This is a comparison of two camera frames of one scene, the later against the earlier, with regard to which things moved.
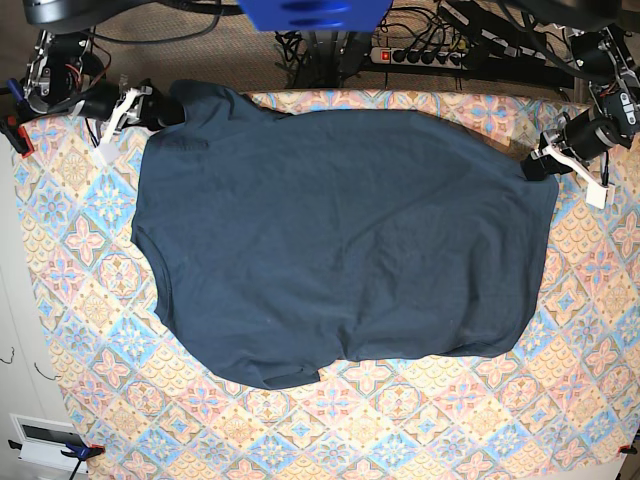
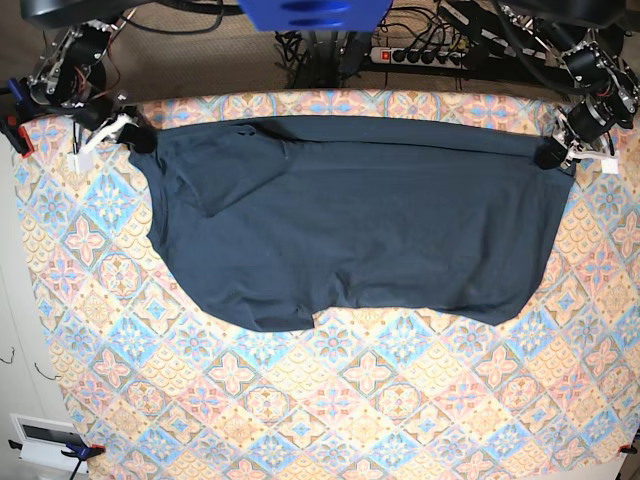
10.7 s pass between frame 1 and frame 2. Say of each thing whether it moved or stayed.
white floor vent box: stayed
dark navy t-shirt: moved
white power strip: stayed
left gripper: moved
